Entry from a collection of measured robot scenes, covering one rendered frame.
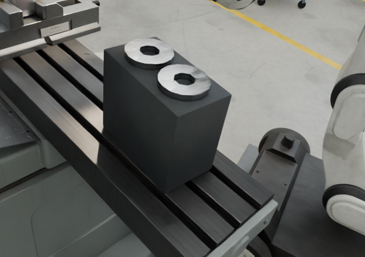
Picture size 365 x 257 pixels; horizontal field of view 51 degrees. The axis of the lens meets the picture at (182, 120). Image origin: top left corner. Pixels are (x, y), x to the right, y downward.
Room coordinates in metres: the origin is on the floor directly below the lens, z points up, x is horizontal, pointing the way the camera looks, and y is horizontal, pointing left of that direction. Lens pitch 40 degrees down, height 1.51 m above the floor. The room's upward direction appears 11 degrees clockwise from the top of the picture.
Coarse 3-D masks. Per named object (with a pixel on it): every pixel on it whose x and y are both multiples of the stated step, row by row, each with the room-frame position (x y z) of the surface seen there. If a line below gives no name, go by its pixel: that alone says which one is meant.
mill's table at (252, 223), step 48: (48, 48) 0.85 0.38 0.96; (48, 96) 0.66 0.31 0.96; (96, 96) 0.69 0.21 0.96; (96, 144) 0.54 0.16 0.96; (96, 192) 0.48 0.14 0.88; (144, 192) 0.44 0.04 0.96; (192, 192) 0.46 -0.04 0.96; (240, 192) 0.49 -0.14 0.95; (144, 240) 0.39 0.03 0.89; (192, 240) 0.36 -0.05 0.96; (240, 240) 0.39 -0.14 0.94
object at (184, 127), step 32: (128, 64) 0.56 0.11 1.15; (160, 64) 0.56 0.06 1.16; (192, 64) 0.60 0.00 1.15; (128, 96) 0.53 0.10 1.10; (160, 96) 0.49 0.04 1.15; (192, 96) 0.49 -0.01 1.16; (224, 96) 0.52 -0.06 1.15; (128, 128) 0.53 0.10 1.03; (160, 128) 0.47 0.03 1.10; (192, 128) 0.47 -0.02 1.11; (160, 160) 0.46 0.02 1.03; (192, 160) 0.48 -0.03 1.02
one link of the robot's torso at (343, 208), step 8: (328, 200) 0.76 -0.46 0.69; (336, 200) 0.74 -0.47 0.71; (344, 200) 0.74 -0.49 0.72; (352, 200) 0.73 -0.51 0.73; (360, 200) 0.73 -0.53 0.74; (328, 208) 0.75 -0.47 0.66; (336, 208) 0.73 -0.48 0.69; (344, 208) 0.72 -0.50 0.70; (352, 208) 0.72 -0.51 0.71; (360, 208) 0.72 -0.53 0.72; (336, 216) 0.73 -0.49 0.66; (344, 216) 0.72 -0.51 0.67; (352, 216) 0.71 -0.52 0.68; (360, 216) 0.71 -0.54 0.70; (344, 224) 0.72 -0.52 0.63; (352, 224) 0.71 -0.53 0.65; (360, 224) 0.70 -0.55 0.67; (360, 232) 0.71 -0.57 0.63
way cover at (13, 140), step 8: (0, 96) 0.71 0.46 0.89; (0, 104) 0.68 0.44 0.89; (8, 104) 0.69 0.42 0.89; (0, 112) 0.65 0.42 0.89; (8, 112) 0.66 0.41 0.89; (0, 120) 0.62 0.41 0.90; (8, 120) 0.63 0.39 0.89; (16, 120) 0.64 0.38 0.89; (0, 128) 0.59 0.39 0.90; (8, 128) 0.60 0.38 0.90; (16, 128) 0.61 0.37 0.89; (24, 128) 0.62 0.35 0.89; (0, 136) 0.56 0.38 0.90; (8, 136) 0.57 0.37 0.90; (16, 136) 0.58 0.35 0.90; (24, 136) 0.59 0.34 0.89; (32, 136) 0.60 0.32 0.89; (0, 144) 0.54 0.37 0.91; (8, 144) 0.55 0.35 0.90; (16, 144) 0.55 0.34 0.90
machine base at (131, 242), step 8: (120, 240) 0.80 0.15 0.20; (128, 240) 0.81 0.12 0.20; (136, 240) 0.82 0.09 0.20; (112, 248) 0.77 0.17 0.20; (120, 248) 0.77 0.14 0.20; (128, 248) 0.78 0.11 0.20; (136, 248) 0.78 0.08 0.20; (144, 248) 0.79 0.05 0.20; (104, 256) 0.73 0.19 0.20; (112, 256) 0.73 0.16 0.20; (120, 256) 0.74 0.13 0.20; (128, 256) 0.75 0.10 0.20; (136, 256) 0.75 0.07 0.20; (144, 256) 0.76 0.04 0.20; (152, 256) 0.77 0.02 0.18
